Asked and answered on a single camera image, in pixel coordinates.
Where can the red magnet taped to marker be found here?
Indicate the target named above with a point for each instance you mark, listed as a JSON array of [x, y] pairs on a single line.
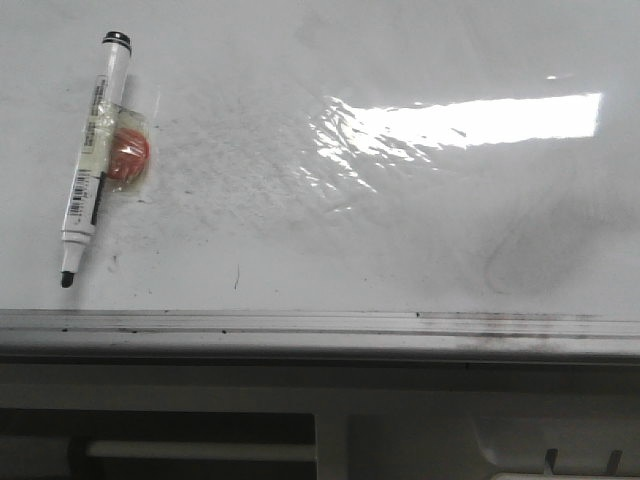
[[131, 152]]

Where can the white black whiteboard marker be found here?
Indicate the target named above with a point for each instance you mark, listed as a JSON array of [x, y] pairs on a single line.
[[90, 173]]

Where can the white whiteboard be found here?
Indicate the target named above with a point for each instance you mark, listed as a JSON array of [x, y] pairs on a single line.
[[396, 156]]

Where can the white horizontal bar below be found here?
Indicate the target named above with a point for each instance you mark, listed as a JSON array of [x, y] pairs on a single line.
[[201, 451]]

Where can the white panel with hooks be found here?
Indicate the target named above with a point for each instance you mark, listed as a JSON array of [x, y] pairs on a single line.
[[456, 441]]

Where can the grey aluminium whiteboard frame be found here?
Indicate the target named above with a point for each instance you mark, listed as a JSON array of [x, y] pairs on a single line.
[[320, 336]]

